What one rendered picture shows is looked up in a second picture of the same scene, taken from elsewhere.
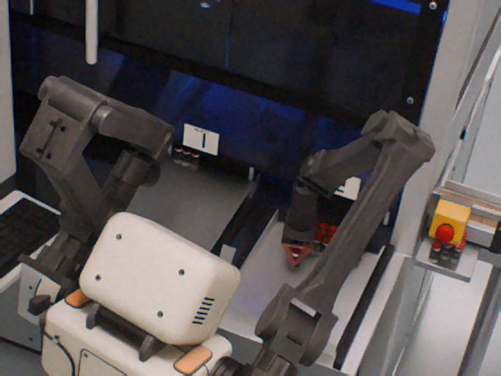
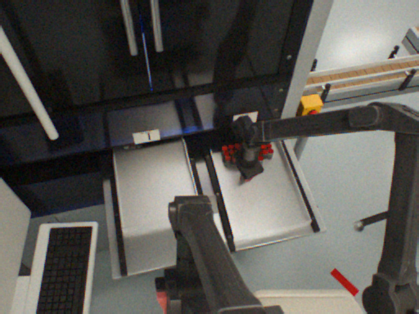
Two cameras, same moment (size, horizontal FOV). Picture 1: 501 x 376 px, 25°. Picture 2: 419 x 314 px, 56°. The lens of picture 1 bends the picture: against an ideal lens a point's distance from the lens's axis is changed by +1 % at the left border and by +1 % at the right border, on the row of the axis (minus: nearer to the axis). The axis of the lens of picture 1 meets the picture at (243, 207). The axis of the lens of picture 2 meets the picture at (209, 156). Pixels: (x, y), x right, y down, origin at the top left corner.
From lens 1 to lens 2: 1.44 m
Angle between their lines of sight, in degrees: 28
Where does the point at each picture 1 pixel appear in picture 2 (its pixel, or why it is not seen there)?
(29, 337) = not seen: hidden behind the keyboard
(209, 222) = (177, 179)
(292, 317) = (403, 299)
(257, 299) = (244, 215)
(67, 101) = not seen: outside the picture
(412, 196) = (290, 105)
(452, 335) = not seen: hidden behind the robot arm
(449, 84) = (317, 37)
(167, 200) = (144, 180)
